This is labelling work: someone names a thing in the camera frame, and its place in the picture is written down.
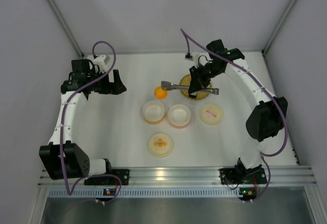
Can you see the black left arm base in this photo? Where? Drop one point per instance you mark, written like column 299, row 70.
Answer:
column 104, row 180

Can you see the stainless steel tongs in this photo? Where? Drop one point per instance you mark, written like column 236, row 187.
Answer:
column 168, row 86

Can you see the round bamboo tray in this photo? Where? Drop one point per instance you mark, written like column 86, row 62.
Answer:
column 185, row 81

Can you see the slotted cable duct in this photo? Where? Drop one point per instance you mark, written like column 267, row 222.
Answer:
column 150, row 192

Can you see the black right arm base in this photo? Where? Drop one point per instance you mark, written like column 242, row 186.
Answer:
column 239, row 174

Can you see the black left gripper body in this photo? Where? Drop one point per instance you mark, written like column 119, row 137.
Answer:
column 108, row 82

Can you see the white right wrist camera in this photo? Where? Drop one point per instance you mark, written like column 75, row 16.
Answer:
column 193, row 56

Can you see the left aluminium frame post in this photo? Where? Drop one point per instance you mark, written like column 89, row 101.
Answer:
column 65, row 27

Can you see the cream lid pink handle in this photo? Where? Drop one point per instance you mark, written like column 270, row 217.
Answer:
column 211, row 114

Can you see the orange round food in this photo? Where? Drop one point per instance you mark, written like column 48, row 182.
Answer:
column 160, row 93

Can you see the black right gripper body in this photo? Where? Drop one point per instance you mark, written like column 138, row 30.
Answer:
column 198, row 74

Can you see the pink lunch box bowl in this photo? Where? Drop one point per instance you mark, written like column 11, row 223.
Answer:
column 179, row 116

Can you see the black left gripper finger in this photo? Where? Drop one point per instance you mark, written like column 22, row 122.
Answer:
column 118, row 87
column 111, row 77

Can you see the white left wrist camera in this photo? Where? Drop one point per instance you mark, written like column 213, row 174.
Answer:
column 102, row 61

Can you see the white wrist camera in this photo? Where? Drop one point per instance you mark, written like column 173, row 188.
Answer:
column 193, row 56
column 102, row 61

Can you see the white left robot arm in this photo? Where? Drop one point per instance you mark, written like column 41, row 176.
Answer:
column 62, row 157

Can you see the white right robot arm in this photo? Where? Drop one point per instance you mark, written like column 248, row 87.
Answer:
column 268, row 116

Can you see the right aluminium frame post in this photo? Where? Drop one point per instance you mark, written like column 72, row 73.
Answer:
column 287, row 10

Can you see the cream lid orange handle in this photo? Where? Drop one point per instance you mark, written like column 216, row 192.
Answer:
column 160, row 145

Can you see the aluminium frame post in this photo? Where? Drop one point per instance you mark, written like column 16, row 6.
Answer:
column 65, row 27
column 287, row 10

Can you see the aluminium mounting rail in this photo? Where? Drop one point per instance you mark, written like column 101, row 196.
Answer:
column 210, row 176

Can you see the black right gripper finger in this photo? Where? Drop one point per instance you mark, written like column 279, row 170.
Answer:
column 193, row 95
column 196, row 83

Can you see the yellow lunch box bowl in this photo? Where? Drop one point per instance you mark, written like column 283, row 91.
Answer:
column 153, row 112

